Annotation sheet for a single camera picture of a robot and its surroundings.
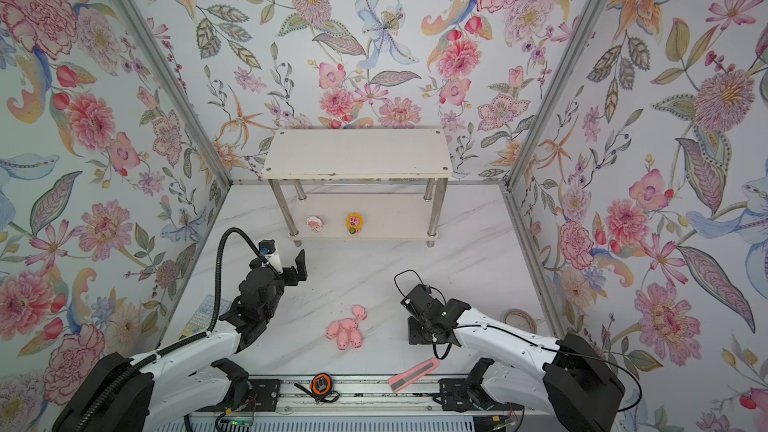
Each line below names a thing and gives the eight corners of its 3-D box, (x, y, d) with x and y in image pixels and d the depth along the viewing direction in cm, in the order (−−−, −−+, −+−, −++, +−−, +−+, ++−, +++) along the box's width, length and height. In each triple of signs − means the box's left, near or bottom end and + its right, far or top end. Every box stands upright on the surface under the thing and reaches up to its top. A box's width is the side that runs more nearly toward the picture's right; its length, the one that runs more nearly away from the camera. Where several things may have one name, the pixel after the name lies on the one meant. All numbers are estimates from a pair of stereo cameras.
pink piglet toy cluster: (325, 350, 83) (324, 348, 81) (329, 321, 88) (328, 318, 86) (362, 350, 83) (361, 348, 81) (363, 321, 88) (363, 318, 86)
